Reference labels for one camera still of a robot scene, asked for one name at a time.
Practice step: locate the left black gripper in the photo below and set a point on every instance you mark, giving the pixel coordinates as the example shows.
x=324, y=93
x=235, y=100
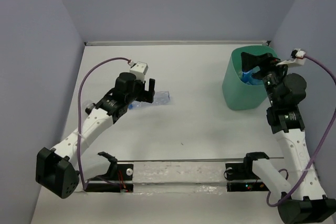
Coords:
x=145, y=96

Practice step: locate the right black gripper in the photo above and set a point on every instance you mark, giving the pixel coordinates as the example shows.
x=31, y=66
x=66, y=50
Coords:
x=266, y=62

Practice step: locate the small blue-label bottle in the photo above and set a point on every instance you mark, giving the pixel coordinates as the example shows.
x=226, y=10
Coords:
x=247, y=77

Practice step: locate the large crushed blue-label bottle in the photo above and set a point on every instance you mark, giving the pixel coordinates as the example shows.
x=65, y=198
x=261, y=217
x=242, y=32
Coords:
x=160, y=98

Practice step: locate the green plastic bin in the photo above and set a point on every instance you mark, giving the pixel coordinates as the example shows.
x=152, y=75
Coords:
x=238, y=95

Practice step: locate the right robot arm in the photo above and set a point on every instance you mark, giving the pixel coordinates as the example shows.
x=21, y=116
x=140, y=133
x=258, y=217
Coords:
x=299, y=196

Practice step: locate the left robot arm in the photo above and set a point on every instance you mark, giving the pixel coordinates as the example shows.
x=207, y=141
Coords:
x=59, y=169

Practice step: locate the small clear bottle left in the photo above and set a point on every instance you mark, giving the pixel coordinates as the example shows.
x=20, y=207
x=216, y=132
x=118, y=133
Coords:
x=87, y=106

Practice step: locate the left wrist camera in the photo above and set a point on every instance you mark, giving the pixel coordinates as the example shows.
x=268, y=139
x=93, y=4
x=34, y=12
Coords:
x=139, y=70

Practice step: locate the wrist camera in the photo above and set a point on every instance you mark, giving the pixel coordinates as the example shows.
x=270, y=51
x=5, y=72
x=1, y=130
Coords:
x=297, y=59
x=139, y=70

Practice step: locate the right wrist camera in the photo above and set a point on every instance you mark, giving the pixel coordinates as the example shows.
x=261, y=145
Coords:
x=297, y=59

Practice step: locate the left base plate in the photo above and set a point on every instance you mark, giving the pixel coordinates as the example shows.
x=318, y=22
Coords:
x=115, y=180

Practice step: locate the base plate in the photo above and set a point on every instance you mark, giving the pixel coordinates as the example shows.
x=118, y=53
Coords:
x=239, y=180
x=115, y=180

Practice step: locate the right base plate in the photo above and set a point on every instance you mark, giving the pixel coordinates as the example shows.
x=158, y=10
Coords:
x=239, y=180

